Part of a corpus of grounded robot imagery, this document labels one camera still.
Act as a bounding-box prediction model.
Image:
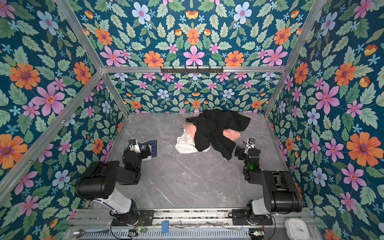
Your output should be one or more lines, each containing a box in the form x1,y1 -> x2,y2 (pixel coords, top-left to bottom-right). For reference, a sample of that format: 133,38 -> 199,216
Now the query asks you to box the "blue tape piece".
162,220 -> 169,235

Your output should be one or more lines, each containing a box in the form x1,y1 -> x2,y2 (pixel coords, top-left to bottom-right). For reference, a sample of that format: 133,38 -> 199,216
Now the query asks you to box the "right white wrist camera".
247,138 -> 256,149

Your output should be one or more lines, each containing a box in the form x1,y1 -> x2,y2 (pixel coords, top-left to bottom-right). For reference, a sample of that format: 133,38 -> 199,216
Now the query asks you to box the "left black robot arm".
75,144 -> 155,227

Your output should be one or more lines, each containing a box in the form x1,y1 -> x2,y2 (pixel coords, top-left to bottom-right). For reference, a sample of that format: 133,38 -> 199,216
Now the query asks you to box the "black hook rail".
160,67 -> 224,74

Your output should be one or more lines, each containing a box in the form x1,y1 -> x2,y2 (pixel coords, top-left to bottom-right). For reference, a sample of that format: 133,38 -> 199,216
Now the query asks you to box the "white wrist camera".
247,138 -> 256,149
128,139 -> 141,154

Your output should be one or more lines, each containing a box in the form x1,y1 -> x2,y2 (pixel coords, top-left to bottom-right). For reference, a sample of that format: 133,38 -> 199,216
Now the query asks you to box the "black cloth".
186,109 -> 251,161

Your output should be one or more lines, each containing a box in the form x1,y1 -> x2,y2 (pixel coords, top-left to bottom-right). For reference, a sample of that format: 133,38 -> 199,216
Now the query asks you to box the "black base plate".
111,210 -> 155,227
228,209 -> 274,226

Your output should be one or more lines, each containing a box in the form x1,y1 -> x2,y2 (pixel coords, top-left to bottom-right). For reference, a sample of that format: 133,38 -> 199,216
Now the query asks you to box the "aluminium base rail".
63,208 -> 322,240

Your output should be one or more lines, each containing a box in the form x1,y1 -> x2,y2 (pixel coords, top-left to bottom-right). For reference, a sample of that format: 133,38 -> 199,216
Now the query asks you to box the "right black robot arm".
229,147 -> 303,226

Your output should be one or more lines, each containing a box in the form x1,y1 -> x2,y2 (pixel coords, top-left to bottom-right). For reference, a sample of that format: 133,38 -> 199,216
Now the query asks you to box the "white cloth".
175,130 -> 199,154

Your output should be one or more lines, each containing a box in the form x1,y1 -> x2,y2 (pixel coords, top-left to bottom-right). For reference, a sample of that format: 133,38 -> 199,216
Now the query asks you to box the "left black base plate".
111,210 -> 155,227

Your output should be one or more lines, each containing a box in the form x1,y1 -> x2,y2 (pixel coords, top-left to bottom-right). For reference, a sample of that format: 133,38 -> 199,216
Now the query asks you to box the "white round-cornered box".
285,218 -> 310,240

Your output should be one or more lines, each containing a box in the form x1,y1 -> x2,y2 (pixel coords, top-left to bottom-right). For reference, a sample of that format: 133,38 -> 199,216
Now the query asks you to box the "pink printed cloth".
183,123 -> 241,141

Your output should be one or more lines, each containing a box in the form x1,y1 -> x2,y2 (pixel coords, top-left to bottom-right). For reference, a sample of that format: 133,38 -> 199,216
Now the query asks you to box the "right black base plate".
228,209 -> 274,226

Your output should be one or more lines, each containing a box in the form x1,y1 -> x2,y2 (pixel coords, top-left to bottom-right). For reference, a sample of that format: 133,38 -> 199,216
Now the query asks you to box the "blue patterned card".
139,140 -> 158,158

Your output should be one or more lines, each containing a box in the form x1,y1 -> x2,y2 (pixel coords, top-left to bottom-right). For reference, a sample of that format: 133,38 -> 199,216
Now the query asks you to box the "metal spoon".
71,229 -> 110,240

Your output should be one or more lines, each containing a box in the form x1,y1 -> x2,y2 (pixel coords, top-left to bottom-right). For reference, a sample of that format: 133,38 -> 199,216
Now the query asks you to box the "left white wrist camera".
128,139 -> 141,154

